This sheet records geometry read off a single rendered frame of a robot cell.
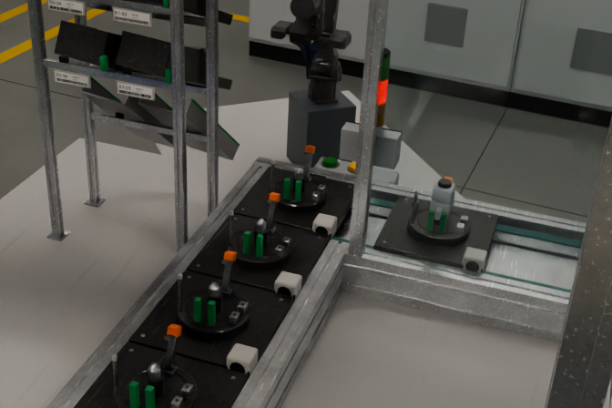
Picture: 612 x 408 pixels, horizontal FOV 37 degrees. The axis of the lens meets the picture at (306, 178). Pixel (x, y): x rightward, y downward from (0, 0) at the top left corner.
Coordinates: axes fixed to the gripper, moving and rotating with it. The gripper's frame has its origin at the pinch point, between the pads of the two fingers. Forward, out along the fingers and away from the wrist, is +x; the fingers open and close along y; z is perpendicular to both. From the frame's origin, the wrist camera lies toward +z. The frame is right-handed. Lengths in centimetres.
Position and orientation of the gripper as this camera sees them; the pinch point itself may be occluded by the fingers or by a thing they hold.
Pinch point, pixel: (310, 55)
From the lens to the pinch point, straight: 220.1
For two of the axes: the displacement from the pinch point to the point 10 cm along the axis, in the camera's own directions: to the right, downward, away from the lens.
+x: -0.5, 8.7, 4.9
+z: -3.2, 4.5, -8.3
